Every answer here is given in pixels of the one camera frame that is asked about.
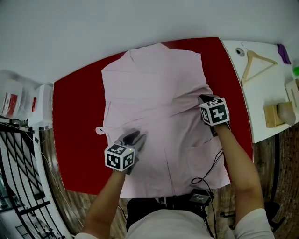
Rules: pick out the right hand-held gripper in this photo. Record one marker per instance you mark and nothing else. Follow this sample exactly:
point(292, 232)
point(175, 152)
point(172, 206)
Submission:
point(215, 112)

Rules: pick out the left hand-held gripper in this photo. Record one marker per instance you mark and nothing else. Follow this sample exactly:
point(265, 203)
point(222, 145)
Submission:
point(119, 158)

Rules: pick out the pink robe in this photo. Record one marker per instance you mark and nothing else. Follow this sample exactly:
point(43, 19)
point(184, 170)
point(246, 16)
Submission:
point(154, 93)

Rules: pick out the person's left forearm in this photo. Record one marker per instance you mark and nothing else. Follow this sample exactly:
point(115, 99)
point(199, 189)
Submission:
point(102, 205)

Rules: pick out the person's right forearm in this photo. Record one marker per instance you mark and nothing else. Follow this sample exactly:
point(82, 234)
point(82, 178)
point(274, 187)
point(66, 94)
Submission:
point(243, 175)

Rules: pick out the white side table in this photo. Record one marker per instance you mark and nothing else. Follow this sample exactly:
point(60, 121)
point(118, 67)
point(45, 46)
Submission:
point(259, 93)

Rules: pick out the light wooden box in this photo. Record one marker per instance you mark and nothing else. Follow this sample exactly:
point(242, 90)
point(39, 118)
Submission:
point(271, 116)

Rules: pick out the red tablecloth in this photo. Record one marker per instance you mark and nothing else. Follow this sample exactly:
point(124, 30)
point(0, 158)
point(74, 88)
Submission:
point(74, 116)

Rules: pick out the wooden clothes hanger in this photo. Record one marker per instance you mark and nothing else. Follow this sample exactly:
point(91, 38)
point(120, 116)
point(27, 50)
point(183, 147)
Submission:
point(250, 58)

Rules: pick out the round grey table grommet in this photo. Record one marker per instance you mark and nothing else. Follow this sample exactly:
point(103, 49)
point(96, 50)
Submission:
point(239, 51)

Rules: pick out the person's white shirt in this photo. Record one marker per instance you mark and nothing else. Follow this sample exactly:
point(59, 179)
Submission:
point(168, 226)

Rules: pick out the black device with screen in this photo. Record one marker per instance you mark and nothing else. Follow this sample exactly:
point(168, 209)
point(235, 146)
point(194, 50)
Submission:
point(199, 198)

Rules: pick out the purple cloth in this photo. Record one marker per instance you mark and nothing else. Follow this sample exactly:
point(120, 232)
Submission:
point(283, 53)

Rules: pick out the green plastic bottle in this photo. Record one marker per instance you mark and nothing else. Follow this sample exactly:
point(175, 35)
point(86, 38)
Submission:
point(296, 72)

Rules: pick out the black metal railing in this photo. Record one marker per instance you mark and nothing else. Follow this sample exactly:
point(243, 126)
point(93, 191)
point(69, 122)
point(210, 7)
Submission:
point(23, 182)

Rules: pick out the clear water jug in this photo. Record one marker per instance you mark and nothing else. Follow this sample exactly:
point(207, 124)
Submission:
point(16, 93)

